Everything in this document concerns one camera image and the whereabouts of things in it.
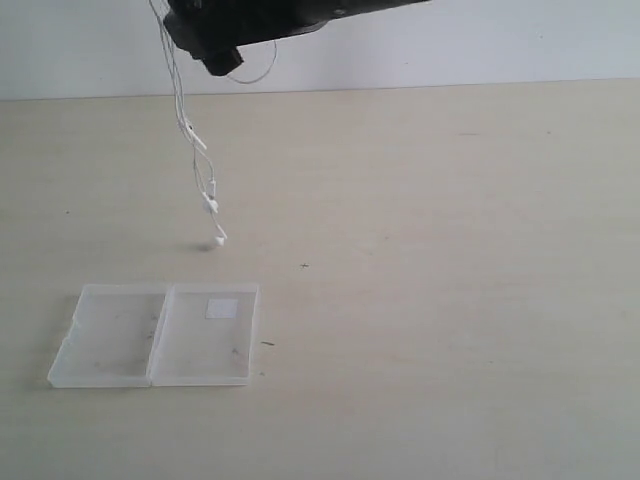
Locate clear plastic storage case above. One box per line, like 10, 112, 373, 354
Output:
47, 283, 260, 388

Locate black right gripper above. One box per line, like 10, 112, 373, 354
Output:
162, 0, 417, 76

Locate white wired earphones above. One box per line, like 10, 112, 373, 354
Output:
147, 0, 278, 249

